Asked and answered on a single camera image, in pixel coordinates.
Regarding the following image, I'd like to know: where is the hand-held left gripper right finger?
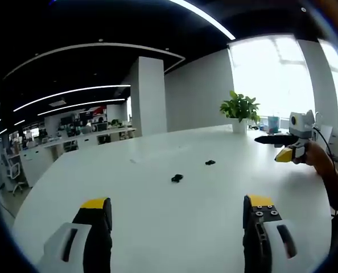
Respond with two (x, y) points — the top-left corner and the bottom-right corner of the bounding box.
(242, 194), (307, 273)

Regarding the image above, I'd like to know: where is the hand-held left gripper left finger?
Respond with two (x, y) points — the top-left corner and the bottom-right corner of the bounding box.
(38, 197), (113, 273)

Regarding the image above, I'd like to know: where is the person's right hand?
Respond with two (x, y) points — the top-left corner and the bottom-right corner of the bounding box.
(292, 140), (332, 173)

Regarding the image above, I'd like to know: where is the blue box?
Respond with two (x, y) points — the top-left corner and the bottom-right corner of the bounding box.
(267, 115), (279, 133)

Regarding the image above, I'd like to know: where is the green potted plant white pot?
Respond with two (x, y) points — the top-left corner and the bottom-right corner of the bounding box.
(219, 90), (261, 135)

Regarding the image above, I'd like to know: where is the white office cabinet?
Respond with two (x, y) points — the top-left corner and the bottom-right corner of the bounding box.
(19, 142), (66, 189)

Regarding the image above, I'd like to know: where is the row of white office desks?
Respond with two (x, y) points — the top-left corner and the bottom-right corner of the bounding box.
(43, 127), (137, 156)

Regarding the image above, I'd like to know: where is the white office chair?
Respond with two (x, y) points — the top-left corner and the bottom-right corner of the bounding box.
(0, 153), (27, 197)

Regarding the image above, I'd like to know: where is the ceiling strip light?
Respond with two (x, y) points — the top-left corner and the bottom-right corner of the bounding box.
(13, 84), (125, 112)
(168, 0), (237, 40)
(37, 98), (127, 117)

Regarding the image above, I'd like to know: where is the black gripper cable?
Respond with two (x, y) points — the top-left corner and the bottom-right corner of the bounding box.
(312, 126), (338, 180)

